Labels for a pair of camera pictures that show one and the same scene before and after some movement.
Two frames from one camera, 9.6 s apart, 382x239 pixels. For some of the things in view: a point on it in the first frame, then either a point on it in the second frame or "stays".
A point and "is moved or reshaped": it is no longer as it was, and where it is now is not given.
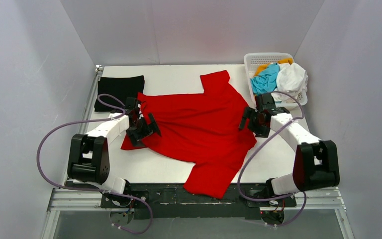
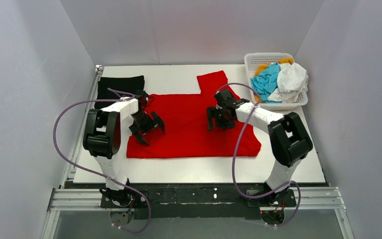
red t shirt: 203,129 is moved or reshaped
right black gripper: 252,120 -> 217,114
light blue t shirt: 265,82 stays
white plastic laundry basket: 253,60 stays
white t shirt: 291,78 stays
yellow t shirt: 261,67 stays
